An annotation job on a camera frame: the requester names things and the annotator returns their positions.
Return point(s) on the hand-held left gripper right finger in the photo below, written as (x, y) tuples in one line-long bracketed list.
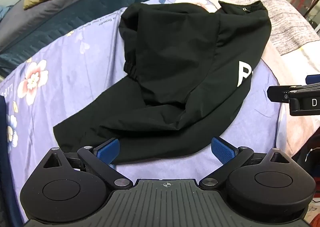
[(223, 151)]

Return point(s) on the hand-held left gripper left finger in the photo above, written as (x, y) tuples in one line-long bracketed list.
[(108, 151)]

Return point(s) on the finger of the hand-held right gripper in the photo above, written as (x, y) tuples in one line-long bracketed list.
[(277, 94), (313, 79)]

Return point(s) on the black jacket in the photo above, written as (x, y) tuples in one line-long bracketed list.
[(180, 66)]

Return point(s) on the pink grey striped blanket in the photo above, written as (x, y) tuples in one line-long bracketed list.
[(287, 29)]

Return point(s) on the purple floral bedsheet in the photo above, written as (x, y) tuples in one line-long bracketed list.
[(75, 79)]

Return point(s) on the navy cloth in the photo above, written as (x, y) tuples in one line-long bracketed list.
[(7, 167)]

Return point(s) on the teal mattress cover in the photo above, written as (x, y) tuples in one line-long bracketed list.
[(62, 26)]

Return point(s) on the light blue cloth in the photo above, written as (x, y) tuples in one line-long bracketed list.
[(5, 13)]

